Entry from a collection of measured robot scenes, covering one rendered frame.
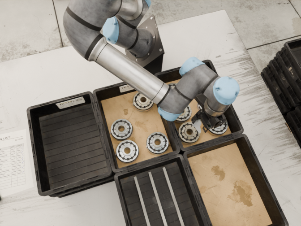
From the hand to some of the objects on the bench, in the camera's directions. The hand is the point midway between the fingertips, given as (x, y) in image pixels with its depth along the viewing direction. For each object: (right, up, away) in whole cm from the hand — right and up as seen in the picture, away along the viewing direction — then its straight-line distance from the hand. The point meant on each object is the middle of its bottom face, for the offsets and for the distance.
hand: (199, 121), depth 104 cm
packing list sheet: (-94, -22, +19) cm, 98 cm away
